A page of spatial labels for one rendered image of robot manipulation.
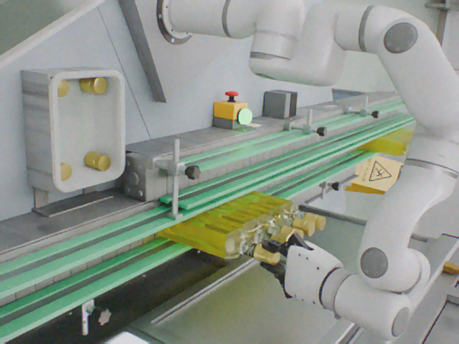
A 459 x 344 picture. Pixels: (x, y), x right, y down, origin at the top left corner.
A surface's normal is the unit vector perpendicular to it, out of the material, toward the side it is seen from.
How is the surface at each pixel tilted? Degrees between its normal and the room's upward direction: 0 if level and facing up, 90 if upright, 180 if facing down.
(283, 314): 90
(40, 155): 90
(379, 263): 98
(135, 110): 0
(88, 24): 0
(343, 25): 93
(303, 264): 106
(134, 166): 90
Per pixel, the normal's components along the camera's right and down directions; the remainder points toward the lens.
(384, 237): -0.63, -0.24
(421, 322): 0.05, -0.96
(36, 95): -0.57, 0.20
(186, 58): 0.83, 0.24
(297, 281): -0.80, 0.13
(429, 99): -0.52, -0.07
